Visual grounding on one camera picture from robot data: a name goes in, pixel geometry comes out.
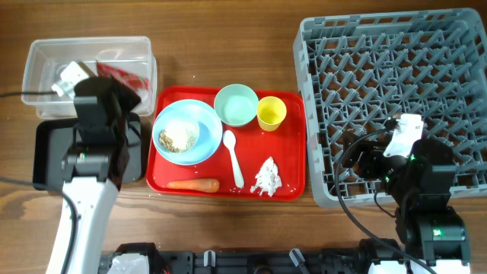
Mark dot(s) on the red snack wrapper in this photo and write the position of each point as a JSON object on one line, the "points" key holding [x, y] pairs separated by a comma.
{"points": [[129, 79]]}

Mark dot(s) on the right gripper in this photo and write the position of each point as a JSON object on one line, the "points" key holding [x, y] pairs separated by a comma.
{"points": [[358, 154]]}

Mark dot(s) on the grey dishwasher rack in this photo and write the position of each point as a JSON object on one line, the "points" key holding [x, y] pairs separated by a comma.
{"points": [[356, 71]]}

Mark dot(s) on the clear plastic bin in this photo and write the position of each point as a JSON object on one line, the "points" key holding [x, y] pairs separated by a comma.
{"points": [[48, 59]]}

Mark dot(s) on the light blue plate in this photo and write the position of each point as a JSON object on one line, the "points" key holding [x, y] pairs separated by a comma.
{"points": [[196, 117]]}

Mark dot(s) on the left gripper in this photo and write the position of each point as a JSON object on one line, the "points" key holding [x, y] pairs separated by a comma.
{"points": [[124, 97]]}

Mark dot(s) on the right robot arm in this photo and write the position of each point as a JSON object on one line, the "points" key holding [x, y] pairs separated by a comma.
{"points": [[432, 233]]}

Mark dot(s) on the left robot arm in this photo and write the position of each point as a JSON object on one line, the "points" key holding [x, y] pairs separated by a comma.
{"points": [[92, 172]]}

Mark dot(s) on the red serving tray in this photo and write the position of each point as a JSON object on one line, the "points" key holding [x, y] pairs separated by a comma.
{"points": [[286, 145]]}

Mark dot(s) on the small light blue bowl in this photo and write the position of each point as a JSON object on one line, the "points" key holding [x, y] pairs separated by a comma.
{"points": [[182, 124]]}

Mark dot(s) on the rice food scraps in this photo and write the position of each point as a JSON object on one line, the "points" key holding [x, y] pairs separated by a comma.
{"points": [[177, 140]]}

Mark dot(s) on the white tissue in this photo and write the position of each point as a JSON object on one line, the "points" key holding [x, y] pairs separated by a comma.
{"points": [[267, 179]]}

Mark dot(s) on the black plastic tray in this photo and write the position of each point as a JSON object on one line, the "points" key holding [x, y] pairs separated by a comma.
{"points": [[54, 137]]}

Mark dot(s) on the mint green bowl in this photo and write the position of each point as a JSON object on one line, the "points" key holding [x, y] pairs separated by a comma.
{"points": [[236, 104]]}

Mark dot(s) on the white plastic spoon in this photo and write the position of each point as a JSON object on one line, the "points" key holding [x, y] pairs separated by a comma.
{"points": [[229, 140]]}

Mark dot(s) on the orange carrot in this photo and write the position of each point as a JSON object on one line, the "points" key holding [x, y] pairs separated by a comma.
{"points": [[200, 185]]}

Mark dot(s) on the yellow plastic cup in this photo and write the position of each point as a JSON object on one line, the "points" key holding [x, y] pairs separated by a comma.
{"points": [[270, 112]]}

